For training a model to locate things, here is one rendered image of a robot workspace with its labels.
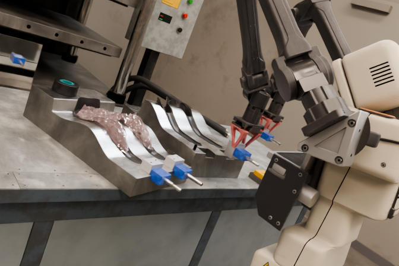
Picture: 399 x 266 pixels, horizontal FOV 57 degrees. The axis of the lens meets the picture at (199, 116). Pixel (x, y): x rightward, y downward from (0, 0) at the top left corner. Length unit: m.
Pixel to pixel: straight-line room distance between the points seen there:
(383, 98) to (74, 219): 0.82
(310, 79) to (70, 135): 0.69
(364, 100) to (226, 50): 3.66
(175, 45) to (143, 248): 1.18
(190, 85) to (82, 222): 3.78
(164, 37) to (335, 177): 1.35
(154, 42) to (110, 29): 2.48
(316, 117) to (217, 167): 0.62
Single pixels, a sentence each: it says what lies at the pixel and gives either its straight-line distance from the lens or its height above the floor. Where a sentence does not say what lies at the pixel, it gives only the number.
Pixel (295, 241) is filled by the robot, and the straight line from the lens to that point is 0.95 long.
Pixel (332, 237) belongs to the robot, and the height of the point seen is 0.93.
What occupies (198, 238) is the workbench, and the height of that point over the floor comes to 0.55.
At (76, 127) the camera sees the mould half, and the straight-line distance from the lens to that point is 1.11.
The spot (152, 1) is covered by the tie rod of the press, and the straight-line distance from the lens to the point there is 1.80.
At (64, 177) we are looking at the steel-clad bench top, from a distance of 0.98.
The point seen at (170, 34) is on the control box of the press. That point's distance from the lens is 2.04.
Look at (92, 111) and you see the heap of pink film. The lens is 1.20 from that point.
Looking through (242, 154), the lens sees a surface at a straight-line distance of 1.21.
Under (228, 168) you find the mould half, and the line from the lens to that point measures 1.35.
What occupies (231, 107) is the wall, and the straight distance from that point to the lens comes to 4.30.
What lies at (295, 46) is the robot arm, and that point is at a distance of 0.83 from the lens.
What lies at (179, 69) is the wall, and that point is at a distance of 4.92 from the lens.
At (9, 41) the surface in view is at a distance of 1.68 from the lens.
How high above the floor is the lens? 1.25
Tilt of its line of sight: 12 degrees down
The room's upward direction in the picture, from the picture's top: 22 degrees clockwise
